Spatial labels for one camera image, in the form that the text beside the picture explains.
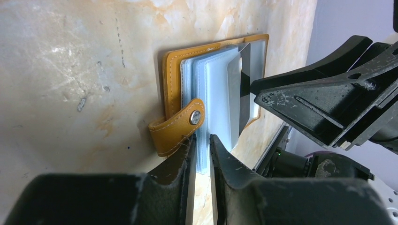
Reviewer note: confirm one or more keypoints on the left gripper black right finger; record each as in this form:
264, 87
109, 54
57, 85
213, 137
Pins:
243, 197

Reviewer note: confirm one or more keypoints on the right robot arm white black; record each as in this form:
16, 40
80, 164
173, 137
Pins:
281, 164

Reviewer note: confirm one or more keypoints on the tan leather card holder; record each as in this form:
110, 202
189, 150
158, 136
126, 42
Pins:
202, 95

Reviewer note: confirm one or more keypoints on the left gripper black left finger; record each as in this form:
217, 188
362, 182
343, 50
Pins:
162, 196

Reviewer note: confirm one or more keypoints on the black VIP credit card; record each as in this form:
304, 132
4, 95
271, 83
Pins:
245, 51

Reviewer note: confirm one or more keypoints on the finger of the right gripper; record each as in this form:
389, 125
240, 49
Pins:
347, 109
337, 62

